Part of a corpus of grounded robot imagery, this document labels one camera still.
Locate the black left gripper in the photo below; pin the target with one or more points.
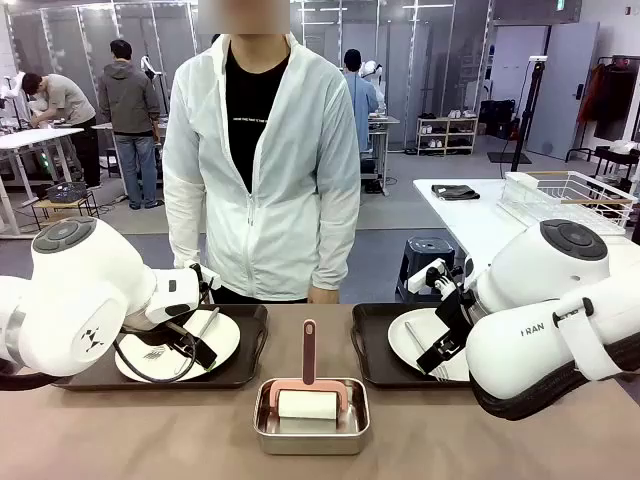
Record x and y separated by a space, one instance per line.
155 335

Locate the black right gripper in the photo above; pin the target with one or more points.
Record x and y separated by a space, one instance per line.
455 312

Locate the white round plate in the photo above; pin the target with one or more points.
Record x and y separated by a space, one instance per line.
400 340
225 335

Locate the silver table knife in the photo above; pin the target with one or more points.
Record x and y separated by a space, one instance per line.
209 322
414 335

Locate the dark brown serving tray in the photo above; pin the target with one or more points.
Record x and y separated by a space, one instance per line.
250 350
372 345

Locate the pink lint roller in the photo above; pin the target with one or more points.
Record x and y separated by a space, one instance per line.
309 350

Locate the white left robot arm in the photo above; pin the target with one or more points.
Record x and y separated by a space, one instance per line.
75 280

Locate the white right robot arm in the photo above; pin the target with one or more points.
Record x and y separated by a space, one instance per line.
540 270

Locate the white sleeved left forearm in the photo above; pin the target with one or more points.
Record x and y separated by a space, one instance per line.
337 250

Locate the white sleeved right forearm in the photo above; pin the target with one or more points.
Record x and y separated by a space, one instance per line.
182 225

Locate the person's left hand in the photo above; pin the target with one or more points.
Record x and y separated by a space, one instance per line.
324 296

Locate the dark blue plastic stool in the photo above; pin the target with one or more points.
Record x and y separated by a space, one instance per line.
425 260

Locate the white side table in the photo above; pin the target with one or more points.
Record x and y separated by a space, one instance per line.
465 220

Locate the stainless steel rectangular container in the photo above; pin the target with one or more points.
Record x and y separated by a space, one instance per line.
310 442

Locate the black tray on side table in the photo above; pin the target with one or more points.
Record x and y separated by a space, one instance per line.
455 192

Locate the person in white jacket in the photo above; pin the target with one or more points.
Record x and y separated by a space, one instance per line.
280 175

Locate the wooden shoe rack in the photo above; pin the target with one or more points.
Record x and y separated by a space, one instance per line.
447 135

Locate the black equipment cases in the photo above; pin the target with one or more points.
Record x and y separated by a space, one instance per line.
497 120

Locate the black tripod stand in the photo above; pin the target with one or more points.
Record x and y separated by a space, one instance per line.
525 115

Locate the person in blue shirt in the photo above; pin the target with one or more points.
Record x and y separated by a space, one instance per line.
361 100

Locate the man in gray hoodie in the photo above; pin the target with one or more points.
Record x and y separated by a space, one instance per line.
127 100

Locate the white work desk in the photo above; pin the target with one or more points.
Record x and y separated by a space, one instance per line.
35 136

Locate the man in beige shirt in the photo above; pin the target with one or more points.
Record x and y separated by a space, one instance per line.
65 100

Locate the black clothes rack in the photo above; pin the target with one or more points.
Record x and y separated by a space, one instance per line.
615 100

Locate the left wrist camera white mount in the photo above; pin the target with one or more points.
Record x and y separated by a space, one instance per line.
202 280

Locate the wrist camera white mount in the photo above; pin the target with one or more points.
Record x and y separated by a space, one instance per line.
202 280
422 277

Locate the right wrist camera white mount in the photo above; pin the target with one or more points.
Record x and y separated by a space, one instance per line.
422 277

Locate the low wooden shelf black frame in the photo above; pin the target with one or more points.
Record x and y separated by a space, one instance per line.
45 205

